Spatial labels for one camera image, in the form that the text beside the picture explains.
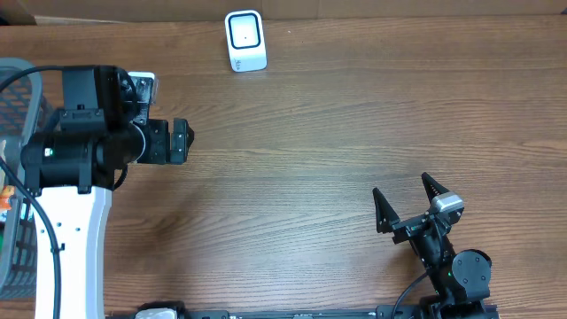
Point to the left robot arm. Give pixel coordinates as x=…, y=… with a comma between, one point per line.
x=72, y=168

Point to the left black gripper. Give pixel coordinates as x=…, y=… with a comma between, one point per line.
x=163, y=153

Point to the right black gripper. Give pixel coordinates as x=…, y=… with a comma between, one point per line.
x=387, y=216

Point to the white barcode scanner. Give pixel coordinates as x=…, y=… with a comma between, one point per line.
x=245, y=41

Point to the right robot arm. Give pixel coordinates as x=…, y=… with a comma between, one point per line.
x=453, y=285

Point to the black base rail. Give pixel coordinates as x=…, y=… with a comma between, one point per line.
x=310, y=314

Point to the grey plastic mesh basket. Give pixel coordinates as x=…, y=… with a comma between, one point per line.
x=21, y=114

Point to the orange snack packet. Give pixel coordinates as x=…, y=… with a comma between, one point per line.
x=6, y=195

